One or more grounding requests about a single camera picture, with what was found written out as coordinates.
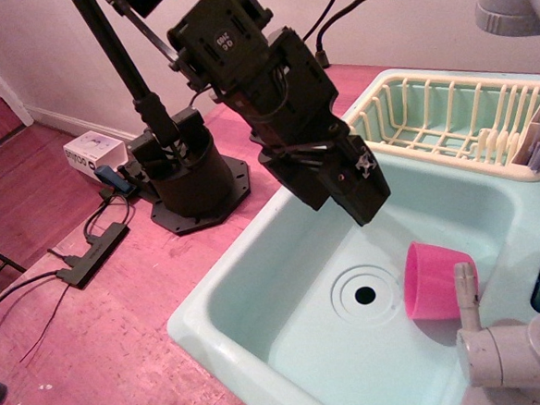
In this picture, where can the pink plastic cup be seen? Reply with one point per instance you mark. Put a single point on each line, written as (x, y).
(429, 287)

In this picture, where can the mint green toy sink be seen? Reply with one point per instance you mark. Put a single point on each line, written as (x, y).
(307, 308)

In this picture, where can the white Oculus box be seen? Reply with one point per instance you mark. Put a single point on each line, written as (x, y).
(91, 150)

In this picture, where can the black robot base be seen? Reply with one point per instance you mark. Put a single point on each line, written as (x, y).
(192, 186)

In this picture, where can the cream dish drying rack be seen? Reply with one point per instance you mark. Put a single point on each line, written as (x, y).
(480, 122)

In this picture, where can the black USB hub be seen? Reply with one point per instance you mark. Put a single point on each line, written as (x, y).
(82, 269)

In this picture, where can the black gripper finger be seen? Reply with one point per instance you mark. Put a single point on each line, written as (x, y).
(300, 180)
(354, 179)

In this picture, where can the blue clamp handle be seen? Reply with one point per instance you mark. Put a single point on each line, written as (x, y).
(112, 179)

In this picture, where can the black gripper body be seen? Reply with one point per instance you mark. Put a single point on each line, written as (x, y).
(280, 90)

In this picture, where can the white toy faucet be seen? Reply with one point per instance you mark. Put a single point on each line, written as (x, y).
(500, 362)

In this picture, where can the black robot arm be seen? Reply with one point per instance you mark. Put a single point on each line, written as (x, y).
(190, 47)

